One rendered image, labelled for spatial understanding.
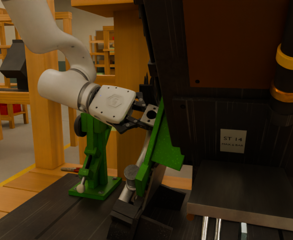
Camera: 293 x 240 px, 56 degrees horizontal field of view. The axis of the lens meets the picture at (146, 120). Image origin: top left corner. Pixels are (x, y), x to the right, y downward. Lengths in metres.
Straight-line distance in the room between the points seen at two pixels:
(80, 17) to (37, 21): 11.25
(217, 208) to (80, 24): 11.61
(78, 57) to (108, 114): 0.20
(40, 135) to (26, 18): 0.65
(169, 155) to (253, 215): 0.25
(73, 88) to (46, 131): 0.50
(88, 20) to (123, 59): 10.79
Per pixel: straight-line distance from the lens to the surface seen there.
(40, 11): 0.69
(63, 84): 0.76
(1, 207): 1.03
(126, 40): 1.00
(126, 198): 0.73
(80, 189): 0.90
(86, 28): 11.79
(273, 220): 0.44
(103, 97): 0.72
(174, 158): 0.62
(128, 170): 0.65
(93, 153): 0.92
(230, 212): 0.44
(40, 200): 0.98
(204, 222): 0.58
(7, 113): 6.10
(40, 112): 1.22
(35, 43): 0.71
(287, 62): 0.37
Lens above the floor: 1.34
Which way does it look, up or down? 12 degrees down
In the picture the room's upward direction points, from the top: straight up
